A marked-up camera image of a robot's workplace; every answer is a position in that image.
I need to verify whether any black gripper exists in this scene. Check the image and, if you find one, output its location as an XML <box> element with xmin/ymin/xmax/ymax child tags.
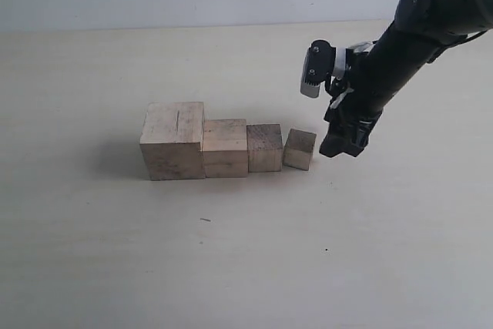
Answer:
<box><xmin>319</xmin><ymin>78</ymin><xmax>382</xmax><ymax>158</ymax></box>

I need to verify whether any smallest wooden cube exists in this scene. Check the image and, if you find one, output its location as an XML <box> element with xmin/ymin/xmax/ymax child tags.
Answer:
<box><xmin>283</xmin><ymin>129</ymin><xmax>317</xmax><ymax>171</ymax></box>

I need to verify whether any third largest wooden cube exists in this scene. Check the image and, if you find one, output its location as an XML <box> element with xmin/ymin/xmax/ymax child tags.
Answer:
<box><xmin>246</xmin><ymin>123</ymin><xmax>283</xmax><ymax>173</ymax></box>

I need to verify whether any second largest wooden cube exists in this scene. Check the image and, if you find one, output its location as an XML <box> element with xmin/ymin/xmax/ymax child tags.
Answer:
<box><xmin>203</xmin><ymin>119</ymin><xmax>248</xmax><ymax>178</ymax></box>

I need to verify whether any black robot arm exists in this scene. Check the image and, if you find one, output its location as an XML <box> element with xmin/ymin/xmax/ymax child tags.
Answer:
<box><xmin>304</xmin><ymin>0</ymin><xmax>492</xmax><ymax>157</ymax></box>

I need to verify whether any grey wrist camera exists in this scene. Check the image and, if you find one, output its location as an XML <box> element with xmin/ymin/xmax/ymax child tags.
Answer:
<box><xmin>300</xmin><ymin>39</ymin><xmax>347</xmax><ymax>99</ymax></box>

